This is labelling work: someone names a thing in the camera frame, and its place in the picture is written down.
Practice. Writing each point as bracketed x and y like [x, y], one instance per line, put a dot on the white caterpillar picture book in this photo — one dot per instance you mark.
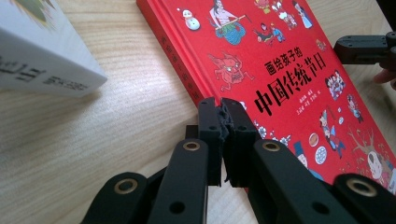
[46, 62]

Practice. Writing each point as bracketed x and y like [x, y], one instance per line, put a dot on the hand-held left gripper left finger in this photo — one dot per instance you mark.
[214, 155]

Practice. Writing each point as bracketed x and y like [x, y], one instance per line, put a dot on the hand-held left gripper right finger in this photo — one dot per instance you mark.
[239, 155]

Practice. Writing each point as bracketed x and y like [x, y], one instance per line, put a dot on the red picture book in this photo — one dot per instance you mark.
[202, 49]

